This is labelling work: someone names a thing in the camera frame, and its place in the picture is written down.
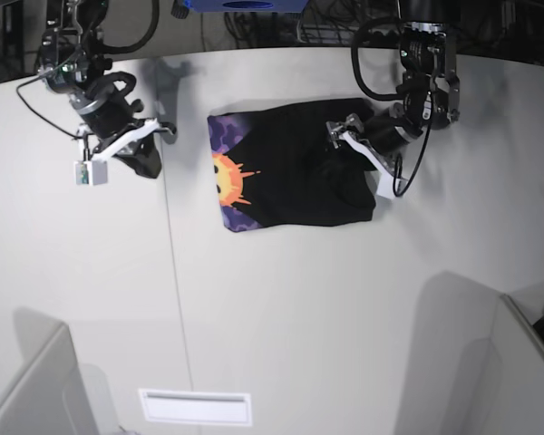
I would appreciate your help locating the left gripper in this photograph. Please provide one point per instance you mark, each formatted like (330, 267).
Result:
(376, 134)

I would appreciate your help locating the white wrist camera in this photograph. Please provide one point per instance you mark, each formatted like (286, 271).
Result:
(389, 186)
(90, 172)

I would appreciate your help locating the left grey divider panel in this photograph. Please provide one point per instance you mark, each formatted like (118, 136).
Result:
(47, 395)

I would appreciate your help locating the grey divider panel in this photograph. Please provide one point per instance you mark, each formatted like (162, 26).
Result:
(509, 392)
(47, 395)

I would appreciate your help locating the right grey divider panel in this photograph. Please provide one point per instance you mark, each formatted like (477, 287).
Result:
(509, 392)

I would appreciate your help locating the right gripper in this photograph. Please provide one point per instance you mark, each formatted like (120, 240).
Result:
(105, 111)

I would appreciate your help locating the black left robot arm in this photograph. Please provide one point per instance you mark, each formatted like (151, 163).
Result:
(426, 100)

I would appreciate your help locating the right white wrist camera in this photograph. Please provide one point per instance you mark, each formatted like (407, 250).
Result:
(90, 172)

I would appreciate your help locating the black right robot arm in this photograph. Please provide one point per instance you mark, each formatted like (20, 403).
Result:
(74, 60)

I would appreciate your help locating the blue box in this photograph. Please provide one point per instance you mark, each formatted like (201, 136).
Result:
(265, 6)

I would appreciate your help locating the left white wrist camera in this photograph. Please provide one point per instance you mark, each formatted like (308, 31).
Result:
(389, 186)

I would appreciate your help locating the black T-shirt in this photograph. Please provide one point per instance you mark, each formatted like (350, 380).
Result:
(278, 167)

